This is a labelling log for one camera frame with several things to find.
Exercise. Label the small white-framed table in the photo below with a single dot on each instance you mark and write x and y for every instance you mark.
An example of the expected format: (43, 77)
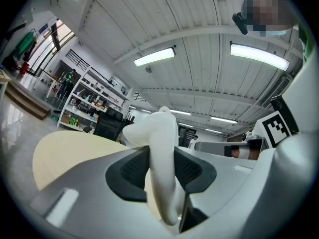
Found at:
(53, 78)

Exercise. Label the wooden step platform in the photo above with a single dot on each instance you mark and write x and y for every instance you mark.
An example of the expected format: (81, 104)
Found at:
(27, 101)

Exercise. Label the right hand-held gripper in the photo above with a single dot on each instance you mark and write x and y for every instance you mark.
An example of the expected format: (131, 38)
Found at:
(276, 131)

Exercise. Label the ceiling air conditioner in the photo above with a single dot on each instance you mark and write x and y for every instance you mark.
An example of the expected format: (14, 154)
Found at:
(277, 91)

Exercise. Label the long ceiling light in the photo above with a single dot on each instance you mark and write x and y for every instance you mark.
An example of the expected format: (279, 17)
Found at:
(180, 112)
(259, 55)
(154, 56)
(224, 120)

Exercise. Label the hanging green jacket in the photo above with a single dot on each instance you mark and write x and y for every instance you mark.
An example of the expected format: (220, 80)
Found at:
(26, 43)

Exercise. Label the round ceiling detector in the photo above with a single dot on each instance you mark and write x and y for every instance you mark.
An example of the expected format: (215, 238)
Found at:
(148, 70)

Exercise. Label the white cloth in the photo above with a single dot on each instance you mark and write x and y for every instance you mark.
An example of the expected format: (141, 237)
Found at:
(162, 133)

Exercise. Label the red bin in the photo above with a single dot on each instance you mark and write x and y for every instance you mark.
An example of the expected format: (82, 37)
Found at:
(24, 68)

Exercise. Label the black mesh office chair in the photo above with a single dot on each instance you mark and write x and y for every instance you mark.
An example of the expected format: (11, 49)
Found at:
(109, 126)

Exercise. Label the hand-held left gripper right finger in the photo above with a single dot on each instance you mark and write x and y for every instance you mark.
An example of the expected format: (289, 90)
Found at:
(224, 180)

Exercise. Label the black head-mounted camera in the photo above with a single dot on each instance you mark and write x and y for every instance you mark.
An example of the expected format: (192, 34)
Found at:
(240, 24)

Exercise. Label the white metal shelf rack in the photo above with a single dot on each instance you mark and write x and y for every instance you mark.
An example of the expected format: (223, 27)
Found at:
(104, 91)

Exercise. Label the person's green shirt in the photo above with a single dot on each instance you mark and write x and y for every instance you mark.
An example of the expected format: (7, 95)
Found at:
(305, 41)

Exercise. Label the black metal railing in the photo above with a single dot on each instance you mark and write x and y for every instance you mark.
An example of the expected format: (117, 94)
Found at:
(77, 60)

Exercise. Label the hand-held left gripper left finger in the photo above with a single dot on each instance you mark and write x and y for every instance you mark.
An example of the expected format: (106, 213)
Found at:
(87, 183)

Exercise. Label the person's head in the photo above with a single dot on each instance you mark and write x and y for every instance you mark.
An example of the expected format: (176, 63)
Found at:
(271, 11)

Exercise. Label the round wooden table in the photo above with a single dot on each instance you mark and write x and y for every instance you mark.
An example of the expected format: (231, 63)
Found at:
(74, 148)

